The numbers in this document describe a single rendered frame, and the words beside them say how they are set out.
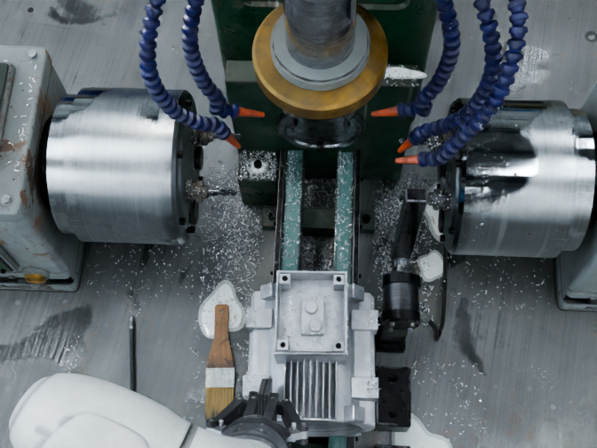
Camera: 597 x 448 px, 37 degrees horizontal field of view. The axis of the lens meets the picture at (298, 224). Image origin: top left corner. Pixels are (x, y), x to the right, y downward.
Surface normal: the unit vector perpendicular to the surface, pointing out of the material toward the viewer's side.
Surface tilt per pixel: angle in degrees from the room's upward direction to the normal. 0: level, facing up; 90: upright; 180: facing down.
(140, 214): 62
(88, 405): 26
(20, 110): 0
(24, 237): 89
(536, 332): 0
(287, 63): 0
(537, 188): 32
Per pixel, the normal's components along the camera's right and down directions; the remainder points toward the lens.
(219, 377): -0.02, -0.37
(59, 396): 0.04, -0.75
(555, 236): -0.05, 0.73
